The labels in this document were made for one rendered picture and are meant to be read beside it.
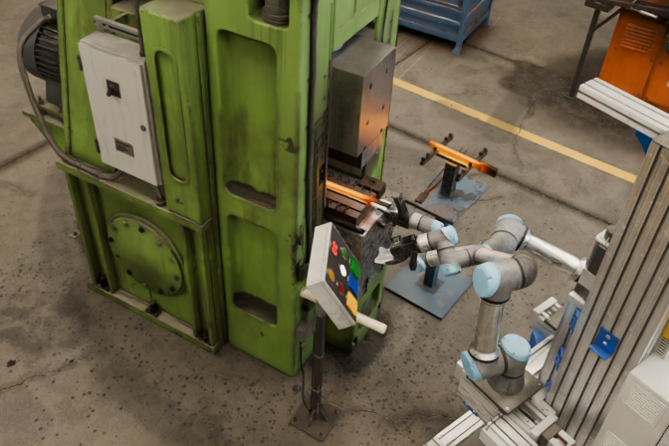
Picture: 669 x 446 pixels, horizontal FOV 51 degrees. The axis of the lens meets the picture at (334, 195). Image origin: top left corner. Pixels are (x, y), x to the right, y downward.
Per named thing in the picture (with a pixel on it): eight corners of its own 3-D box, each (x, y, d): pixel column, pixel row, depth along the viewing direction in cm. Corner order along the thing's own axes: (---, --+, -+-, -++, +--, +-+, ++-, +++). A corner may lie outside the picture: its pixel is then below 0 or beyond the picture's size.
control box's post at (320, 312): (321, 415, 358) (329, 268, 289) (317, 421, 355) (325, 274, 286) (315, 412, 359) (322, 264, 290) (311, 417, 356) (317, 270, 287)
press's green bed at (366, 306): (381, 313, 412) (388, 256, 382) (350, 356, 387) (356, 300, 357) (302, 276, 432) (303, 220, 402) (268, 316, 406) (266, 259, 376)
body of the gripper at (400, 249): (388, 238, 292) (414, 229, 288) (396, 252, 297) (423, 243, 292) (387, 251, 286) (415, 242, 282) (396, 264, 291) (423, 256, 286)
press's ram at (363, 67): (395, 116, 326) (405, 38, 301) (356, 157, 300) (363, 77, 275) (319, 90, 341) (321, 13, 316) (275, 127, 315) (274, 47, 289)
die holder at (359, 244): (389, 256, 382) (398, 193, 354) (356, 301, 356) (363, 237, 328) (303, 219, 402) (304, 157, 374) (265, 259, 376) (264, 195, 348)
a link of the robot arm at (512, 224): (597, 304, 303) (485, 244, 309) (601, 280, 314) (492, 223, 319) (613, 287, 295) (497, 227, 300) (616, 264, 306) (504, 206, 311)
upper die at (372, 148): (380, 147, 323) (382, 130, 317) (360, 169, 310) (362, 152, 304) (304, 118, 338) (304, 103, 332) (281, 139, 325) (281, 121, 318)
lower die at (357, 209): (374, 205, 346) (376, 192, 341) (355, 228, 332) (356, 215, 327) (303, 176, 361) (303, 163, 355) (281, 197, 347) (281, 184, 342)
